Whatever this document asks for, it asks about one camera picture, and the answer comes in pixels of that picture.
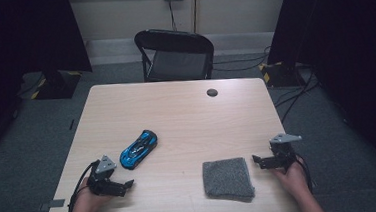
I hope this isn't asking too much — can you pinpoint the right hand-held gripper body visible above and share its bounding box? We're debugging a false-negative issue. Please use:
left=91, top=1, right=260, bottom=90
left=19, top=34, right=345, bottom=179
left=268, top=131, right=305, bottom=174

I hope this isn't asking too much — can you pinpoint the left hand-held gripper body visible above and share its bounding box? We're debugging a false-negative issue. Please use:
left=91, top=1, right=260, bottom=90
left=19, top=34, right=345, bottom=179
left=84, top=153, right=120, bottom=198

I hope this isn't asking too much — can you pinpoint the blue and black toy car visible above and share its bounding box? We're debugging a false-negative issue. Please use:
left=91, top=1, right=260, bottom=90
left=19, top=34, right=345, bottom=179
left=117, top=128, right=160, bottom=171

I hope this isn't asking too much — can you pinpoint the grey terry cloth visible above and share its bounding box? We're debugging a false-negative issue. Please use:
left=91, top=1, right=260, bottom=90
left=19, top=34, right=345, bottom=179
left=201, top=156, right=257, bottom=207

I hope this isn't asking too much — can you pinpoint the person's left hand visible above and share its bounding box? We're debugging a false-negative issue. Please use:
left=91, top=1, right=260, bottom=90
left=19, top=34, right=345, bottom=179
left=68, top=176, right=113, bottom=212

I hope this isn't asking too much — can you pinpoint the person's right hand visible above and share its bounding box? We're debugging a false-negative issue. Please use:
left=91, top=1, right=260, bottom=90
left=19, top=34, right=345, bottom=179
left=273, top=157, right=313, bottom=201

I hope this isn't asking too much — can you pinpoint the grey tape piece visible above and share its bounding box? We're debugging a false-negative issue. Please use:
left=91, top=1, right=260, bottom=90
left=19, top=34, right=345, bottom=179
left=38, top=198, right=67, bottom=212

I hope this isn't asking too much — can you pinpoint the black stand base yellow tape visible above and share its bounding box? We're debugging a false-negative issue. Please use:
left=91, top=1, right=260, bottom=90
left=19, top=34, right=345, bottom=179
left=28, top=68, right=85, bottom=102
left=257, top=59, right=307, bottom=91

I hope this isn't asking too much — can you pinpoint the black folding chair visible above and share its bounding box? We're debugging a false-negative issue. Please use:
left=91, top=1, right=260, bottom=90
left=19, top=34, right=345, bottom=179
left=133, top=24, right=217, bottom=84

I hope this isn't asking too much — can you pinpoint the black curtain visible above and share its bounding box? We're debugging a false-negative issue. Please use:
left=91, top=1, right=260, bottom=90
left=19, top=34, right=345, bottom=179
left=0, top=0, right=100, bottom=167
left=263, top=0, right=376, bottom=194

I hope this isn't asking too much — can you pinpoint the left hand-held gripper black cable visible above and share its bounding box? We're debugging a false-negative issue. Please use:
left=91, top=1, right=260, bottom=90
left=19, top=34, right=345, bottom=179
left=64, top=160, right=103, bottom=212

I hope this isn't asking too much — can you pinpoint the hand-held gripper black cable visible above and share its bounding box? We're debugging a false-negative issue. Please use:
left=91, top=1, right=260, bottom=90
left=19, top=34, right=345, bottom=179
left=64, top=160, right=103, bottom=212
left=294, top=151, right=315, bottom=197

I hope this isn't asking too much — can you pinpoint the right hand-held gripper black cable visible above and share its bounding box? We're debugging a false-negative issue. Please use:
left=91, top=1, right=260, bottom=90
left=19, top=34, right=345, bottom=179
left=294, top=151, right=315, bottom=197

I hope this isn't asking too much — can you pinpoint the black floor cable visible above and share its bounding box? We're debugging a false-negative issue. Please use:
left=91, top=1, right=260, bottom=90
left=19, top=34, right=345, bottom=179
left=272, top=70, right=320, bottom=109
left=211, top=45, right=273, bottom=66
left=212, top=54, right=272, bottom=74
left=276, top=76, right=322, bottom=125

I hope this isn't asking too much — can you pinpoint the thin wall cable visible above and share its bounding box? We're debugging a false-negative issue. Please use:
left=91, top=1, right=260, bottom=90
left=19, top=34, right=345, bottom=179
left=191, top=0, right=202, bottom=34

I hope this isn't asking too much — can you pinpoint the black socket cable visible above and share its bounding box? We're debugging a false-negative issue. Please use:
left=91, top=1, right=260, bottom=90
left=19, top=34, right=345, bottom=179
left=167, top=0, right=179, bottom=33

